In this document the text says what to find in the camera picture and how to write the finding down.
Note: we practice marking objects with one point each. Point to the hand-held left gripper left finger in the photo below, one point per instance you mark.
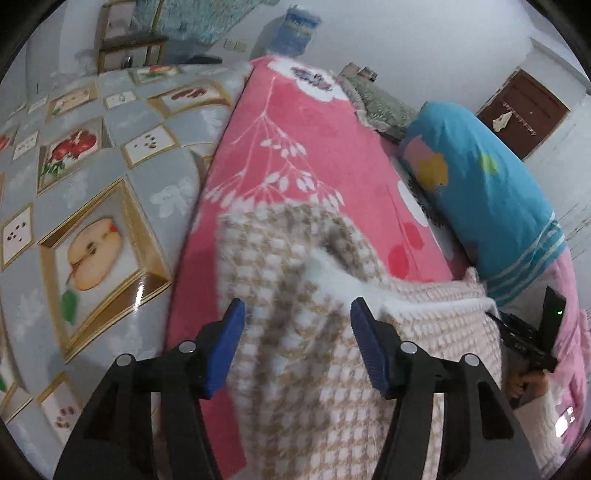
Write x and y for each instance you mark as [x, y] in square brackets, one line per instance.
[226, 350]

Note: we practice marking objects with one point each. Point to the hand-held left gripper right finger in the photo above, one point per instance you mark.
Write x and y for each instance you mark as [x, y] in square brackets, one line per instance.
[371, 350]

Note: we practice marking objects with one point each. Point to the beige white checkered sweater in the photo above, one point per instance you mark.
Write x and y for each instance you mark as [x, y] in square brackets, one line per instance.
[323, 406]

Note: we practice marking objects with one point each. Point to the person's right hand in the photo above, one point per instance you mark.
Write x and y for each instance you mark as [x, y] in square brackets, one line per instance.
[531, 385]

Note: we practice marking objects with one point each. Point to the pink and blue duvet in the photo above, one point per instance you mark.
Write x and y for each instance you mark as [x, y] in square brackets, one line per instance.
[485, 198]

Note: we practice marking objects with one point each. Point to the white wardrobe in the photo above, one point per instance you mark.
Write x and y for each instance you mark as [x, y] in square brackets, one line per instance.
[575, 184]

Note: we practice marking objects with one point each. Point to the door hook rack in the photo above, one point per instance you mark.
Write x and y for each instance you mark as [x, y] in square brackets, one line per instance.
[521, 121]

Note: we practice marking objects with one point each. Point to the cream hanging cloth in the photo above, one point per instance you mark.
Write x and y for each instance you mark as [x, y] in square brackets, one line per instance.
[502, 121]

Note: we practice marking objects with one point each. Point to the brown wooden door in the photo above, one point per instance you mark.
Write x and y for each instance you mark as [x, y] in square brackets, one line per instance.
[535, 115]

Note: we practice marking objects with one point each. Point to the pink floral fleece blanket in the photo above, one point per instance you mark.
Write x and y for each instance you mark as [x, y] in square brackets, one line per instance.
[300, 138]

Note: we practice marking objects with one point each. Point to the green patterned pillow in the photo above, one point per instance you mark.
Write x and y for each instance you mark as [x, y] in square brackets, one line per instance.
[383, 106]

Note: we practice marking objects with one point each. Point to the wooden chair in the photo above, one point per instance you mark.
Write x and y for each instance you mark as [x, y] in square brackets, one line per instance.
[134, 41]

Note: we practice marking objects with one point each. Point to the blue water jug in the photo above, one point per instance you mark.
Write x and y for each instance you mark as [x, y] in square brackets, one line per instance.
[295, 32]

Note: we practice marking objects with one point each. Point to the teal floral hanging cloth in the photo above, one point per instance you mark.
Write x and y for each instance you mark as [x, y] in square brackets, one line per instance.
[198, 18]

